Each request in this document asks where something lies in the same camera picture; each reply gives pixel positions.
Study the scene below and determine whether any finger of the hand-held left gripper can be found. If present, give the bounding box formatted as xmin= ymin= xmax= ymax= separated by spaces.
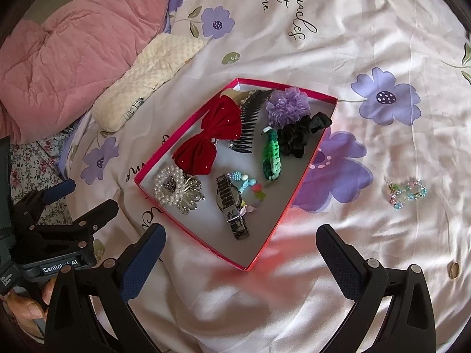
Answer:
xmin=13 ymin=178 xmax=76 ymax=226
xmin=29 ymin=199 xmax=119 ymax=257

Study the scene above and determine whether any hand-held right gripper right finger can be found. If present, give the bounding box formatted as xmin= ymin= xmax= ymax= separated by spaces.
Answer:
xmin=316 ymin=224 xmax=437 ymax=353

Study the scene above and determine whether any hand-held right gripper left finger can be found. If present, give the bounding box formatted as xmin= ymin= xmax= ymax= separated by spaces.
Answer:
xmin=44 ymin=224 xmax=167 ymax=353

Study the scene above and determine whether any pearl butterfly brooch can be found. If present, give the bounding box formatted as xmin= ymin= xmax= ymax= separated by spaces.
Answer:
xmin=173 ymin=176 xmax=207 ymax=214

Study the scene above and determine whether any red cardboard box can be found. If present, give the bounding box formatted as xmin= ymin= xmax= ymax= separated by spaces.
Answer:
xmin=133 ymin=78 xmax=338 ymax=273

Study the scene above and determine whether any dark metal wristwatch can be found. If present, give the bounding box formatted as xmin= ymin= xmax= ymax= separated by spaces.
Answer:
xmin=215 ymin=174 xmax=251 ymax=241

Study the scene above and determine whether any green woven bracelet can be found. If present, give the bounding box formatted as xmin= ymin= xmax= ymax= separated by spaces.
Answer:
xmin=261 ymin=126 xmax=282 ymax=182

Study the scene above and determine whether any pastel bead bracelet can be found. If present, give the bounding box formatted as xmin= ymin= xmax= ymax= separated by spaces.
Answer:
xmin=225 ymin=170 xmax=266 ymax=216

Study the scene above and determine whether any black scrunchie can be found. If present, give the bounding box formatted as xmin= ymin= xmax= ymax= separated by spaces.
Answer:
xmin=277 ymin=112 xmax=333 ymax=159

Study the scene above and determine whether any red velvet bow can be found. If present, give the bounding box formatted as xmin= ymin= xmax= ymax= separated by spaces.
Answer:
xmin=172 ymin=95 xmax=241 ymax=175

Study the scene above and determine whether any black hair comb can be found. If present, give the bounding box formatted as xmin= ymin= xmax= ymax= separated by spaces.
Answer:
xmin=230 ymin=89 xmax=275 ymax=154

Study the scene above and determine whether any person's left hand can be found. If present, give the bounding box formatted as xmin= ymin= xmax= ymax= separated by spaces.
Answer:
xmin=4 ymin=277 xmax=57 ymax=323

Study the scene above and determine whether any floral patterned cloth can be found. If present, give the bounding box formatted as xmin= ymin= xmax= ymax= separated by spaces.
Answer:
xmin=9 ymin=127 xmax=79 ymax=221

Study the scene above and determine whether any pink quilt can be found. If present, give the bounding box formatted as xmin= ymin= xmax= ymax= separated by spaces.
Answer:
xmin=0 ymin=0 xmax=183 ymax=144

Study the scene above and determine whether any cream knitted cloth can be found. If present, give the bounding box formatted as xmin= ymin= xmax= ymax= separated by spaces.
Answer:
xmin=91 ymin=33 xmax=208 ymax=132

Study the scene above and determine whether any purple organza scrunchie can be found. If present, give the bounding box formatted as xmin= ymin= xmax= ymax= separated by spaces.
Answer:
xmin=266 ymin=87 xmax=311 ymax=127

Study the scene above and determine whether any white floral bedsheet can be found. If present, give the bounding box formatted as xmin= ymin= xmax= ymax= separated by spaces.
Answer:
xmin=55 ymin=0 xmax=471 ymax=353

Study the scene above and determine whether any crystal bead bracelet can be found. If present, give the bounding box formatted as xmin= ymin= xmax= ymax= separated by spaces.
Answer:
xmin=387 ymin=179 xmax=428 ymax=209

